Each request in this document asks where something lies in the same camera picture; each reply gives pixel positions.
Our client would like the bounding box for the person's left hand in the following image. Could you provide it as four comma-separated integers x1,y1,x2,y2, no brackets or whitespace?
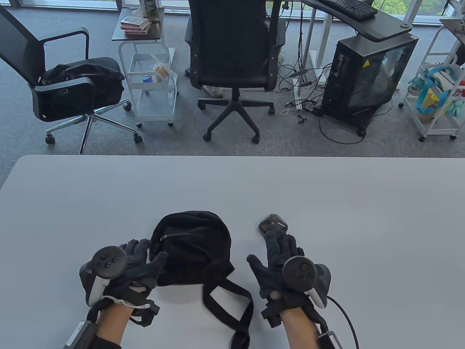
102,238,169,310

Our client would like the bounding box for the person's right hand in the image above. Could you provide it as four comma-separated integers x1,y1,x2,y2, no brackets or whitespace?
246,230,314,313

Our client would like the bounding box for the dark translucent medicine box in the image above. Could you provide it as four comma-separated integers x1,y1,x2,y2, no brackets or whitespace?
258,214,288,235

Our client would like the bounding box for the black corduroy backpack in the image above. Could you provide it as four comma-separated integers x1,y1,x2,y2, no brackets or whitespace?
149,210,254,349

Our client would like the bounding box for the person's left forearm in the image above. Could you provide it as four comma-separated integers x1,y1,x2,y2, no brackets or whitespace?
85,302,135,349

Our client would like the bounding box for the person's right forearm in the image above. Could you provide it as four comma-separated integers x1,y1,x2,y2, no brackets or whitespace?
280,308,322,349

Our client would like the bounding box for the black white left controller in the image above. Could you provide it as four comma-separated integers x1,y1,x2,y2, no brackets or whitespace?
79,246,128,308

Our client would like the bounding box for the white power strip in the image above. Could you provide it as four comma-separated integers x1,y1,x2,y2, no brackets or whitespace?
293,75,327,109

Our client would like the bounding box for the white rolling cart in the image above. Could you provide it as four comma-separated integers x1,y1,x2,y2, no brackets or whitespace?
118,40,178,128

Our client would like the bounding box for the black computer tower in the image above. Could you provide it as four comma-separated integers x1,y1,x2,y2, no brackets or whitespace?
322,33,419,137

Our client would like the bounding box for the white cart with supplies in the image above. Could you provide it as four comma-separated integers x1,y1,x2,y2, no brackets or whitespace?
399,18,465,142

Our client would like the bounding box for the black jacket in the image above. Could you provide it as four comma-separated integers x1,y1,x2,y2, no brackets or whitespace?
38,57,126,117

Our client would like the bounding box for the teal soft toy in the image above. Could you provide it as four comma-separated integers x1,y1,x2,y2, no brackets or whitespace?
408,76,425,96

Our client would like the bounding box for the blue yellow tote bag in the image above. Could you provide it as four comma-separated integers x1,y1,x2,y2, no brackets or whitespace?
416,67,454,114

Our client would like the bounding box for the black office chair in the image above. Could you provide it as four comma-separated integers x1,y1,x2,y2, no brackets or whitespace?
184,0,287,143

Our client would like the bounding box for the dark side table top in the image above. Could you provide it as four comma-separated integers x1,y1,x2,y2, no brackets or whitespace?
112,8,165,41

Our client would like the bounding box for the black desk with white legs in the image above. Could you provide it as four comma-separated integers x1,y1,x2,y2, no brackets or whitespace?
292,0,424,109

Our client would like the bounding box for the black keyboard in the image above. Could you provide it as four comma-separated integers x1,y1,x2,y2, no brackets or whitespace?
320,0,378,20

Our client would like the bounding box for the mesh chair with chrome base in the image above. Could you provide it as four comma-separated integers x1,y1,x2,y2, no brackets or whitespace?
0,5,143,155

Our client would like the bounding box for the grey head-mounted camera rig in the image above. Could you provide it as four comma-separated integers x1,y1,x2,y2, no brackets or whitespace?
282,256,332,309

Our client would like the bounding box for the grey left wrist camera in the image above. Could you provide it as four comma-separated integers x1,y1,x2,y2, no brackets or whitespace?
64,320,99,349

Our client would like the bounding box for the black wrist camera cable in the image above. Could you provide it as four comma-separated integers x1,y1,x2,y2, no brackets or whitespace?
326,295,360,349

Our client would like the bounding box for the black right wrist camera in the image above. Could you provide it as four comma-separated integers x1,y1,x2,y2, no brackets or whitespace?
318,329,344,349

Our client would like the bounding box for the bundle of black cables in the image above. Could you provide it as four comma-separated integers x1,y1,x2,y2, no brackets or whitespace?
278,0,365,145

